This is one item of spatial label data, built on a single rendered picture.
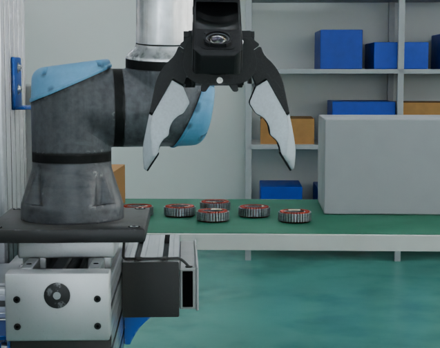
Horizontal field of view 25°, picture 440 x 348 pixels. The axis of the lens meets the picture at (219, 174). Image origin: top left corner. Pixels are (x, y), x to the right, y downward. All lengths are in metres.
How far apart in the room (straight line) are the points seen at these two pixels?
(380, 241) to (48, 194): 1.87
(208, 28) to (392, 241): 2.30
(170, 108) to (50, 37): 6.45
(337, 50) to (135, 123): 5.33
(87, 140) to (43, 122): 0.07
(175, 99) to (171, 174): 6.34
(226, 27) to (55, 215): 0.58
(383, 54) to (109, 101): 5.39
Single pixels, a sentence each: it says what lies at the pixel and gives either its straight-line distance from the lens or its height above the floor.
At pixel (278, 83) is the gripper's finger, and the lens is 0.99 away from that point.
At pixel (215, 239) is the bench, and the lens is 3.16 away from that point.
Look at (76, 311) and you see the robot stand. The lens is 1.33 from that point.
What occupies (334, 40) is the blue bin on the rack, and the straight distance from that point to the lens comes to 6.73.
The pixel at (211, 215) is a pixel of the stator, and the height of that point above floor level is 0.77.
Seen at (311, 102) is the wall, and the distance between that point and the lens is 7.27.
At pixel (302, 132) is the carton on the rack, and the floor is 0.86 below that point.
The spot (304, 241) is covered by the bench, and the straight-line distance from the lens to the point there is 3.16.
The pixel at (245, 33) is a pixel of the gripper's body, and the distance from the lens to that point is 0.99.
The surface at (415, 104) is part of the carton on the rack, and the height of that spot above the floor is 1.05.
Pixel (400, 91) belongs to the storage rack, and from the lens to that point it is 6.74.
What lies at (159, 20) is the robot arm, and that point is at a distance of 1.45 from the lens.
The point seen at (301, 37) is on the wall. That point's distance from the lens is 7.27.
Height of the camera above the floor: 1.25
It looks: 6 degrees down
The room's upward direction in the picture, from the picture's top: straight up
